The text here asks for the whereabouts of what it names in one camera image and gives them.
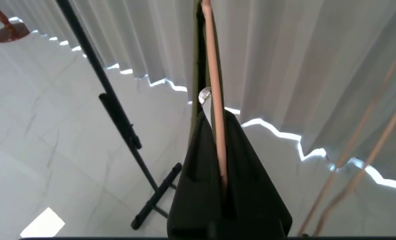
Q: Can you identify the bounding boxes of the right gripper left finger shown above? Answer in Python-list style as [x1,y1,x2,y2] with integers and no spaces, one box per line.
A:
[167,111,224,238]

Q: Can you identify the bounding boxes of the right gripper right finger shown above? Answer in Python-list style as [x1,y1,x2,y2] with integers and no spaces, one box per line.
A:
[223,109,293,238]

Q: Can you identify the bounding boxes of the pink clothes hanger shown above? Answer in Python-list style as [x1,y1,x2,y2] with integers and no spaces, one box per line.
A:
[297,43,396,237]
[197,0,229,191]

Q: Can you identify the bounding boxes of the green long-sleeved shirt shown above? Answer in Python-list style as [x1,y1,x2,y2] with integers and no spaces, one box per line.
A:
[189,0,226,143]

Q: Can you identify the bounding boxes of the black clothes rack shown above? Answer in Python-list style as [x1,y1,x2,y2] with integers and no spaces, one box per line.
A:
[55,0,184,231]

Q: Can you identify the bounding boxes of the white curtain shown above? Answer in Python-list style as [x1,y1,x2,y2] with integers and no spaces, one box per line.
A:
[0,0,396,191]

